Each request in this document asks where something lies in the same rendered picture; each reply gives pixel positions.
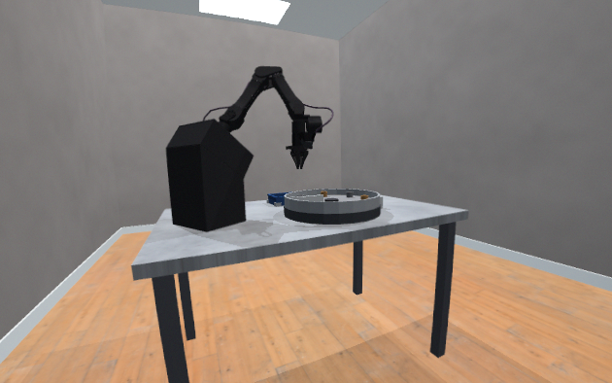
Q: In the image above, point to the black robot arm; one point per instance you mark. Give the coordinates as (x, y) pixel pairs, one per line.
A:
(260, 82)

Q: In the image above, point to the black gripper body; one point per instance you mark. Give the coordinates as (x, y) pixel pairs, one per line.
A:
(295, 149)

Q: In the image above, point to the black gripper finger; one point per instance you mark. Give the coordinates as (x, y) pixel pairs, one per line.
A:
(296, 159)
(302, 159)

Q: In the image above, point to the blue open crate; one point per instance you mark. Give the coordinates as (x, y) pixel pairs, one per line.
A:
(277, 197)

